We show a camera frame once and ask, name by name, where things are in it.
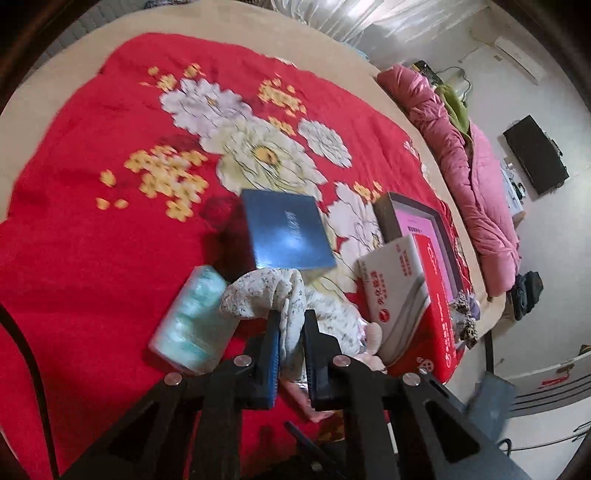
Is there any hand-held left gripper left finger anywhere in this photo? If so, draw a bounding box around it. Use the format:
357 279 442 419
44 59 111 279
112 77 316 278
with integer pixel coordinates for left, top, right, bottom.
60 309 282 480

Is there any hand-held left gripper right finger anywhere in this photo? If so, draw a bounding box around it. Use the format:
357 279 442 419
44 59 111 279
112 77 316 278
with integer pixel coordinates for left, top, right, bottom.
302 309 532 480

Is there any white floral cloth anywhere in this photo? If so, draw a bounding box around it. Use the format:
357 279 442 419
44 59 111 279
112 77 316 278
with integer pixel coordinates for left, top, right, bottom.
219 268 370 398

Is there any grey box tray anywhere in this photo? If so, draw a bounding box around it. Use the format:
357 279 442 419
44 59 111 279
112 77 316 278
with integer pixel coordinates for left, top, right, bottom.
373 191 467 305

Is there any leopard print scrunchie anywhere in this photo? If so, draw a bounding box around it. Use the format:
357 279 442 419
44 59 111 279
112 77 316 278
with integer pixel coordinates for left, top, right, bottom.
450 295 478 349

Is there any pink cloth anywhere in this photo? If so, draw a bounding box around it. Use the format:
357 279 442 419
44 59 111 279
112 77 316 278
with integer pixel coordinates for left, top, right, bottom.
286 320 389 423

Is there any mint green tissue pack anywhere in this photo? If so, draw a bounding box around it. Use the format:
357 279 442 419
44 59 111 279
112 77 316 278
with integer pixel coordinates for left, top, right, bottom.
148 265 241 374

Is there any red and white tissue box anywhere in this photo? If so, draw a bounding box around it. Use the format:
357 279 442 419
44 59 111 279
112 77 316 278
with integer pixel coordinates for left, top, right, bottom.
355 233 465 384

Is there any dark blue square box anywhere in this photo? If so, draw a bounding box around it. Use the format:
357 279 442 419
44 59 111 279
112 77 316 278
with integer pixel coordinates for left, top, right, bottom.
240 188 337 278

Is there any pink and blue book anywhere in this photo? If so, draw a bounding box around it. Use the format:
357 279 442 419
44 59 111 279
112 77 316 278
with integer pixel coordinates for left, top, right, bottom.
394 205 462 301

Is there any grey plastic object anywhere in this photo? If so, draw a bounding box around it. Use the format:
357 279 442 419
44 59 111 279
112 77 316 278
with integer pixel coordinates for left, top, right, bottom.
466 373 517 430

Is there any red floral blanket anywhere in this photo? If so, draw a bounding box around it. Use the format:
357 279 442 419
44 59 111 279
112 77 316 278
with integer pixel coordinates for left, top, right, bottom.
0 32 474 478

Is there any dark clothes pile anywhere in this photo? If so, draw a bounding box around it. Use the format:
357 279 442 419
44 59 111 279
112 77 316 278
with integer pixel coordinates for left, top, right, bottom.
510 271 544 321

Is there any pink quilt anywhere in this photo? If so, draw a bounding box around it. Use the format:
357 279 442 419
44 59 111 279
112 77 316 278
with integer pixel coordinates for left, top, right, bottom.
376 65 522 296

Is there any white cabinet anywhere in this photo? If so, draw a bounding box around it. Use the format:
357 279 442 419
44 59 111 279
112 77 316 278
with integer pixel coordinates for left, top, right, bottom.
501 159 527 232

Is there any green cloth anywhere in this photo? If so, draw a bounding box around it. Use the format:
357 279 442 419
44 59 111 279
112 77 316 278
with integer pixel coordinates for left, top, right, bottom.
431 83 472 137

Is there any beige bed sheet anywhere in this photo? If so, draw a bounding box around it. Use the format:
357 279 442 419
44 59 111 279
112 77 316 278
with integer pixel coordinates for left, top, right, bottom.
0 0 506 333

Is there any black television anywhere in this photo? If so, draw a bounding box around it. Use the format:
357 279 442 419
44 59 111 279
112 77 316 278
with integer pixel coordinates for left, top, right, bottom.
502 115 570 195

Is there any white curtain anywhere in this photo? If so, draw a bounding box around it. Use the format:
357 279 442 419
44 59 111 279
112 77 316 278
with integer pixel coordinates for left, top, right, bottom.
270 0 458 70

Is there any white air conditioner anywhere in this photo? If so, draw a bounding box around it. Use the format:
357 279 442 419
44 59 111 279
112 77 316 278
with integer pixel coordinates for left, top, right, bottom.
494 37 546 84

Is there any grey quilted cover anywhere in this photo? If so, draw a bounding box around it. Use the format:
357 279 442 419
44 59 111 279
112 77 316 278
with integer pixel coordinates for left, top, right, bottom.
28 0 148 88

